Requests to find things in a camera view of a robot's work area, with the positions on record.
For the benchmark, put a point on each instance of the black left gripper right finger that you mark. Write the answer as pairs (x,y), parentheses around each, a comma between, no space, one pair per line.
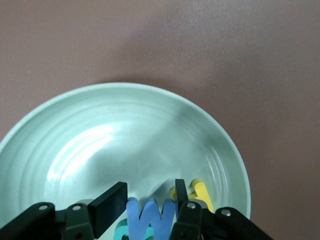
(190,225)

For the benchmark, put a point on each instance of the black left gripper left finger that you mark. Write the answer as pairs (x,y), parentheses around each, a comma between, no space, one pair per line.
(107,207)

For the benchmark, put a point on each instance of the teal foam letter R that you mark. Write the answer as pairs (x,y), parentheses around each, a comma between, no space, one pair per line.
(121,231)

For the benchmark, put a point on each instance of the yellow foam letter H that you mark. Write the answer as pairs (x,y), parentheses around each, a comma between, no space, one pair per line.
(202,192)

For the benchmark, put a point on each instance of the blue foam letter W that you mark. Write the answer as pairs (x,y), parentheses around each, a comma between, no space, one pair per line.
(150,220)

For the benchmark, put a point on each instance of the pale green plate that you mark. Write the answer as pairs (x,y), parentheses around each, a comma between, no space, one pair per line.
(125,137)

